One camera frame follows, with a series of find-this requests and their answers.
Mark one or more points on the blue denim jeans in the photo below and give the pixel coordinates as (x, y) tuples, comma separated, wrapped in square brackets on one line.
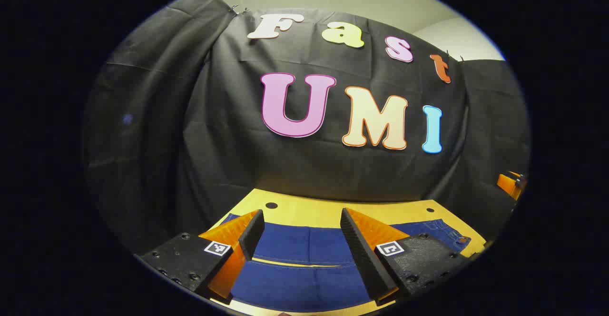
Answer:
[(304, 244)]

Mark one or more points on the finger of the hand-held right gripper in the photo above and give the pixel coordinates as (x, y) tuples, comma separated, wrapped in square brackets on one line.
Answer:
[(510, 185)]

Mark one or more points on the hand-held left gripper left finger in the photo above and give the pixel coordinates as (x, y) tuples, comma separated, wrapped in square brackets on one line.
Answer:
[(252, 237)]

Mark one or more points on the black backdrop cloth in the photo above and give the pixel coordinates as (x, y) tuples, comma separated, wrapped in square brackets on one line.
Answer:
[(214, 140)]

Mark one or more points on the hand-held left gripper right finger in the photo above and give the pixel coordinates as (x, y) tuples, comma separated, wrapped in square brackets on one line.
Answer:
[(364, 259)]

